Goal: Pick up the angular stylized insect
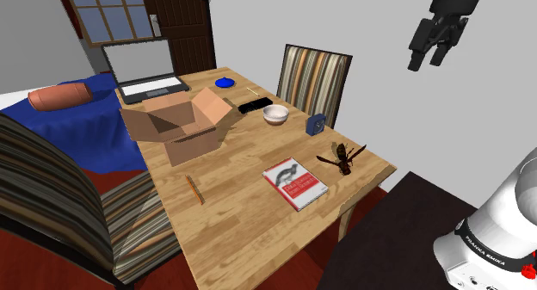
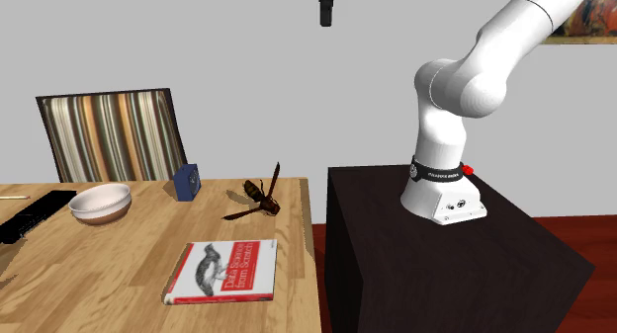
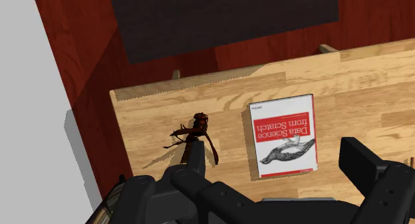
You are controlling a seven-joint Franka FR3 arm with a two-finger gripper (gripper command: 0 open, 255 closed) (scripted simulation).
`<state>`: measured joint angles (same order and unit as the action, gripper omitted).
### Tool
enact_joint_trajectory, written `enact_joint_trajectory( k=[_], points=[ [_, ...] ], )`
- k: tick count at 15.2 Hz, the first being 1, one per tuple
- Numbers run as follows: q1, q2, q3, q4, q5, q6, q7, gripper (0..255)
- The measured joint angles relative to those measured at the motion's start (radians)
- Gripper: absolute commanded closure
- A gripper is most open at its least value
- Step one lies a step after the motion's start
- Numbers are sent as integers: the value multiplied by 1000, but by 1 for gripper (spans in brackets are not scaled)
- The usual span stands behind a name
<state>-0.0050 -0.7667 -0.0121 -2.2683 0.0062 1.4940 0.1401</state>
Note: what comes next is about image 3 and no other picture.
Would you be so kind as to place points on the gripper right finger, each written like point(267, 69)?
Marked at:
point(366, 166)

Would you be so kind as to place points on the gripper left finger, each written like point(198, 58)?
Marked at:
point(194, 191)

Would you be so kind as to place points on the small brown stick-shaped thing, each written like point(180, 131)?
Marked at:
point(412, 162)

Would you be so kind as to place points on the brown insect figure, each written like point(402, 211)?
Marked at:
point(198, 123)

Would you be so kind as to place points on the light wooden table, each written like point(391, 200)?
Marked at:
point(356, 97)

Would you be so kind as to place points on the white and red book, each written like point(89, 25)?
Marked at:
point(282, 129)

